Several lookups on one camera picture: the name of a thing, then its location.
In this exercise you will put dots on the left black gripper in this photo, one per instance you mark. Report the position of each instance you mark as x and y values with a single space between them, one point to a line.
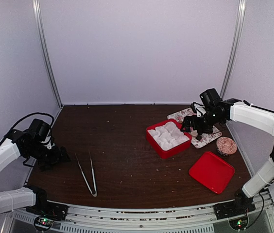
56 158

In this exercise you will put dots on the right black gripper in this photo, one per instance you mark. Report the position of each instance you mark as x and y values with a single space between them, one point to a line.
187 121

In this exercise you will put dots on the red square tin box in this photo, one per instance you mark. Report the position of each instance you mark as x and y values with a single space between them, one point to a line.
167 139

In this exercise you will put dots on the metal serving tongs white handle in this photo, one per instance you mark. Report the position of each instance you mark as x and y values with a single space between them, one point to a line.
88 177

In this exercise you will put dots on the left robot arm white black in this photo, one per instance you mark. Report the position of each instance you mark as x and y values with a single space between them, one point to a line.
33 198

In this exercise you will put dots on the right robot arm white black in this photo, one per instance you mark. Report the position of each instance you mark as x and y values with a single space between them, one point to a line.
260 123

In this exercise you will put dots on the floral rectangular tray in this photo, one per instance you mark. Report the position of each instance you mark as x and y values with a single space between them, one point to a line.
205 138

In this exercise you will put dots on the red patterned small bowl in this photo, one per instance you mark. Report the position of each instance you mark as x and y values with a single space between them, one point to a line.
226 146

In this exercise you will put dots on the red tin lid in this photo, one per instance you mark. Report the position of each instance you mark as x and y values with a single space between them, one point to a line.
212 172

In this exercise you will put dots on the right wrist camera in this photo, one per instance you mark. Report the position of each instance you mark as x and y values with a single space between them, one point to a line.
210 98

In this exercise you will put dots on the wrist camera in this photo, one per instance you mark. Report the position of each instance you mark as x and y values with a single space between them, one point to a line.
40 131
210 98

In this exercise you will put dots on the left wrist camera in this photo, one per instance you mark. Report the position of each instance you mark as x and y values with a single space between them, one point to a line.
40 131

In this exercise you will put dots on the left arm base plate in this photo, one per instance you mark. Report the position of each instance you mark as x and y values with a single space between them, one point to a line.
46 216

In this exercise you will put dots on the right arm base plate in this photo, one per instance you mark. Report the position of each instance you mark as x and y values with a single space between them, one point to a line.
234 212

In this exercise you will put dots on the front aluminium rail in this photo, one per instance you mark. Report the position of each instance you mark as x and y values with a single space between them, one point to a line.
208 218

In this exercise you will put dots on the right aluminium frame post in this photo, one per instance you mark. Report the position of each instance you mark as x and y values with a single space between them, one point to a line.
235 45

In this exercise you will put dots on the aluminium frame post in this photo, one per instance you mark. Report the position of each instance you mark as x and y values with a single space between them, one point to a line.
235 45
46 56

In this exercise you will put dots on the left aluminium frame post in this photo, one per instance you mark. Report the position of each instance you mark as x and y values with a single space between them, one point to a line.
46 56

